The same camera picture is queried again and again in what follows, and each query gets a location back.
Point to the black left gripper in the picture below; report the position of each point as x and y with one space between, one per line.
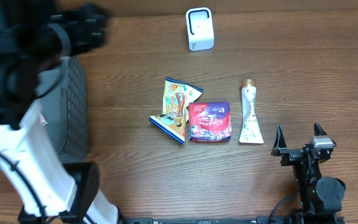
86 32

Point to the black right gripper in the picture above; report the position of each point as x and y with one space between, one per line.
290 155

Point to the white tube gold cap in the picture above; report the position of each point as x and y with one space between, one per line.
250 130

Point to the red purple pad package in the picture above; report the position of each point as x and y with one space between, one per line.
210 122

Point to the yellow snack bag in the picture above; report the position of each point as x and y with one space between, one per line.
177 96

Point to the orange white tissue pack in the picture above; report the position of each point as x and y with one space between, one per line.
43 121

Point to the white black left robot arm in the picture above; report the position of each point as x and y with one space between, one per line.
34 37

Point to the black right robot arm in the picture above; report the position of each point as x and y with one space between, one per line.
320 197

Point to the white barcode scanner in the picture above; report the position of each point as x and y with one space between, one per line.
199 24

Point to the grey plastic shopping basket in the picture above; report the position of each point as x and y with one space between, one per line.
64 109

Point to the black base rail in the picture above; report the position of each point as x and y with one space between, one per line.
258 220

